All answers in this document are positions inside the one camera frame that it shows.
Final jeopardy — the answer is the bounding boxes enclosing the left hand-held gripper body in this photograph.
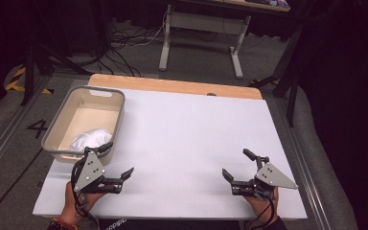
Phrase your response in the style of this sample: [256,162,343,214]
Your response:
[72,149,123,195]

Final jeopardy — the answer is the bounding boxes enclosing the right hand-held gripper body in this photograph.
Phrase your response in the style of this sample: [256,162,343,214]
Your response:
[231,161,300,201]

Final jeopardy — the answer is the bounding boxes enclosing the white shorts with black waistband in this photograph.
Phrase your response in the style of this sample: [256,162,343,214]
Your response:
[69,128,114,153]

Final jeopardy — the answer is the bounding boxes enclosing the beige plastic bin grey rim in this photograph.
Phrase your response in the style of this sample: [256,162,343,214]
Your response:
[40,85,127,167]

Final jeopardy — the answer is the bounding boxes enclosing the person's right hand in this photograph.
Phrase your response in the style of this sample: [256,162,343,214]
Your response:
[242,187,281,224]

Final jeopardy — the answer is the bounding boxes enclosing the person's left hand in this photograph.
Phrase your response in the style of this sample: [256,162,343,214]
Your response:
[60,181,107,225]

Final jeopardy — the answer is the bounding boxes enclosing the white table cover board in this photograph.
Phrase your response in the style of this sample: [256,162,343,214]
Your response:
[32,87,309,221]

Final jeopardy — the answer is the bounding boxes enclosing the person's black printed clothing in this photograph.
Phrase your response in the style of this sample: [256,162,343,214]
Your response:
[95,218,247,230]

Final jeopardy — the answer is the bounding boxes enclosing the black metal tripod stand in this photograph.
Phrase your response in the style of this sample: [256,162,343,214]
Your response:
[20,0,92,107]

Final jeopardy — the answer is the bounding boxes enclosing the yellow black hazard tape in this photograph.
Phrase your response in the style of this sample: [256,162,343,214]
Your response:
[5,65,55,96]

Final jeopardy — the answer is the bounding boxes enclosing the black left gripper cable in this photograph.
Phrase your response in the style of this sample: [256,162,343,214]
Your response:
[71,157,101,230]

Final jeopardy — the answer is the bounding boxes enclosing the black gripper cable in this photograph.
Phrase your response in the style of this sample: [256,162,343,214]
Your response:
[245,195,277,230]
[71,157,101,230]

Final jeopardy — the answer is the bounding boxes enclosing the aluminium floor rail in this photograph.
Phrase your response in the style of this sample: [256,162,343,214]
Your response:
[274,95,334,230]
[0,75,51,188]

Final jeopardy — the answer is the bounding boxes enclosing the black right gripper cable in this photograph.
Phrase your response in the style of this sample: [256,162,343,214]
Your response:
[245,195,277,230]

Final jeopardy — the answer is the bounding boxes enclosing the bead bracelet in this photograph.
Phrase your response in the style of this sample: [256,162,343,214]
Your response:
[51,218,80,230]

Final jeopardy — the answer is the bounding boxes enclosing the thin black floor cable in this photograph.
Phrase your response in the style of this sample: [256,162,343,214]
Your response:
[0,148,44,230]

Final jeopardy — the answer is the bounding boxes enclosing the tangle of floor cables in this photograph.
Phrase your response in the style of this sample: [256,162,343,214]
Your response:
[97,9,171,78]

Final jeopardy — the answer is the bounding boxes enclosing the wooden desk with white frame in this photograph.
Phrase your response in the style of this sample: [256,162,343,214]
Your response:
[158,0,291,80]

